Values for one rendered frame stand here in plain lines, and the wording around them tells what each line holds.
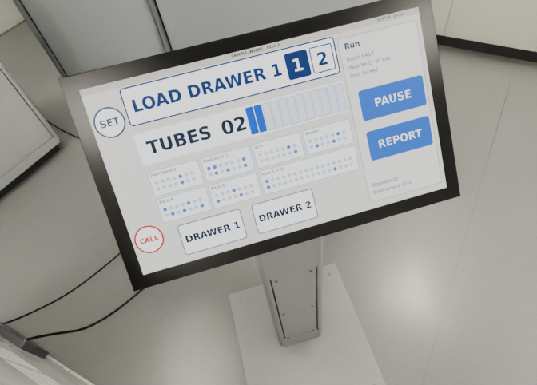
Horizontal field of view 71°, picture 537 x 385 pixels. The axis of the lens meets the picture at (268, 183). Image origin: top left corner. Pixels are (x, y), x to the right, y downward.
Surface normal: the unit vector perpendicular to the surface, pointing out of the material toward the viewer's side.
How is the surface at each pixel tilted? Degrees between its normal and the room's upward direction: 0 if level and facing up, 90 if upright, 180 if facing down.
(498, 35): 90
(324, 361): 3
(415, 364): 0
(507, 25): 90
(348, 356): 3
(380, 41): 50
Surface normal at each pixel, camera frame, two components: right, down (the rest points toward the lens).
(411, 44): 0.13, 0.18
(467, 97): -0.11, -0.62
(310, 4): -0.49, 0.72
